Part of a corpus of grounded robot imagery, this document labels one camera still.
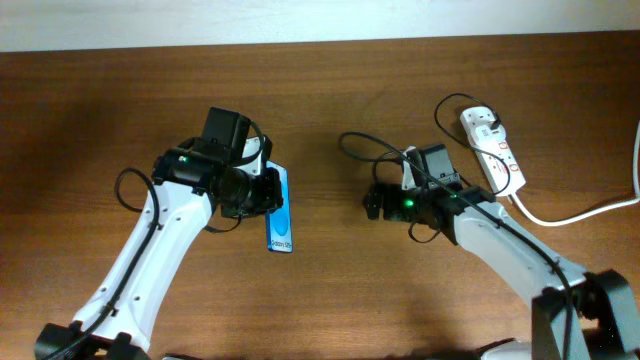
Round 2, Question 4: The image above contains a black charger cable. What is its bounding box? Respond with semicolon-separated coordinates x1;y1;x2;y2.
338;92;512;197

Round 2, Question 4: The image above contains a blue Samsung Galaxy smartphone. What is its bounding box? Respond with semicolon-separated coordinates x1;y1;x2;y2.
266;161;293;254

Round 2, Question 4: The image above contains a white power strip cord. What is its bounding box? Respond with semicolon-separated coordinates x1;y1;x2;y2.
508;119;640;228

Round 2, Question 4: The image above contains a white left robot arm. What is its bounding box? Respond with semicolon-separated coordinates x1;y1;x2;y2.
34;107;293;359

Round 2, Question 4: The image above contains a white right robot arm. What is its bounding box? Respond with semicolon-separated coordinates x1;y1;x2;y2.
363;145;639;359

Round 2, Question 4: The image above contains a white charger plug adapter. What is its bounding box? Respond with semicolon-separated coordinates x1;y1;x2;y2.
473;125;506;147

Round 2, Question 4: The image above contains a white power strip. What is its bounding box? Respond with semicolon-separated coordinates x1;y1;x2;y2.
460;106;526;196

